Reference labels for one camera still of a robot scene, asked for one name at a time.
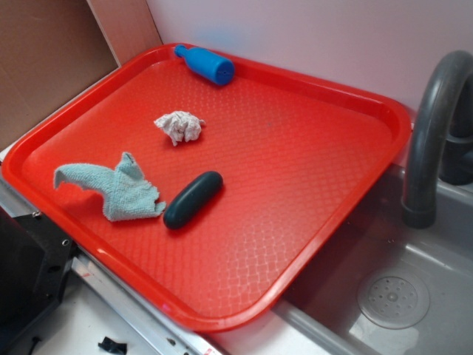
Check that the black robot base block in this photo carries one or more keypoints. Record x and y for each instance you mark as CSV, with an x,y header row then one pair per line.
x,y
36,256

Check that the crumpled white paper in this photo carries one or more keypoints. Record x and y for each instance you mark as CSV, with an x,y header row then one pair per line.
x,y
180,126

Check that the red plastic tray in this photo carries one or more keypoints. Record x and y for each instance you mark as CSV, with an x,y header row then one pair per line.
x,y
296,155

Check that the dark green oblong toy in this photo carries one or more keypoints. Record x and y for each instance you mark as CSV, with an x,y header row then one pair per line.
x,y
187,204

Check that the blue plastic bottle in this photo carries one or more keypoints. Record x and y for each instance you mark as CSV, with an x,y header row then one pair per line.
x,y
209,65

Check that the light blue cloth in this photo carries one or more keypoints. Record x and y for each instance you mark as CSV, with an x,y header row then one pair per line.
x,y
126,193

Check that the grey plastic sink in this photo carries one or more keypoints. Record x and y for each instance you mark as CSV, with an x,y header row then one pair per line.
x,y
377,286

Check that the black tape scrap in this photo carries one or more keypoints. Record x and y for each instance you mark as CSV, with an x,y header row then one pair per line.
x,y
113,347

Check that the grey toy faucet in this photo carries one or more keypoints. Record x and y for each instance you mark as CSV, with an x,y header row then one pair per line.
x,y
441,142

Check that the brown cardboard panel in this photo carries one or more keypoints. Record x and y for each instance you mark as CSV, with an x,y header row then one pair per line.
x,y
53,50

